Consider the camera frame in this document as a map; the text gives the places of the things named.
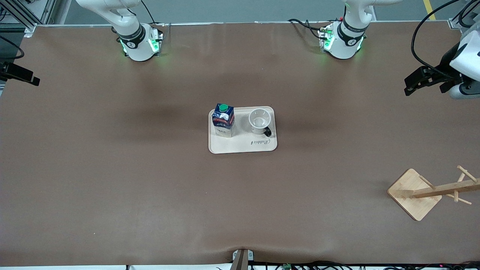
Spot white smiley mug black handle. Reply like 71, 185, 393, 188
249, 108, 272, 137

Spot blue milk carton green cap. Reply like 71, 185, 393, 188
212, 103, 235, 138

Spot wooden mug tree rack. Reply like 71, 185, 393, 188
387, 165, 480, 222

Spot cream rectangular plastic tray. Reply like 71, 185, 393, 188
208, 106, 278, 155

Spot black hanging cables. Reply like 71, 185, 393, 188
452, 0, 480, 29

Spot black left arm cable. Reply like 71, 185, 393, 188
411, 0, 457, 78

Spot aluminium frame profile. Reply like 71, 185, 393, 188
0, 0, 72, 31

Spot black left arm base cables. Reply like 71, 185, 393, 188
288, 18, 327, 42

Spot black right arm base cable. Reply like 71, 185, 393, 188
141, 0, 165, 27

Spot metal table edge bracket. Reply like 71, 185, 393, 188
231, 248, 255, 270

